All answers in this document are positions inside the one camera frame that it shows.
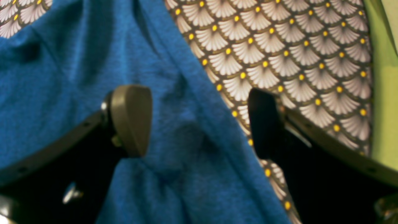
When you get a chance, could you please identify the blue long-sleeve T-shirt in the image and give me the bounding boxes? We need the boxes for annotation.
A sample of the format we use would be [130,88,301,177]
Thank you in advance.
[0,0,290,224]

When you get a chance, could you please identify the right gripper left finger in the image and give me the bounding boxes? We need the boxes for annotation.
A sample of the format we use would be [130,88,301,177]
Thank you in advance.
[1,85,153,224]

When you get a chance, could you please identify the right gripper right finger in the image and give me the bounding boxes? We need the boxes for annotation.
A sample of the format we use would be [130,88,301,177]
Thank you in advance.
[248,88,398,224]

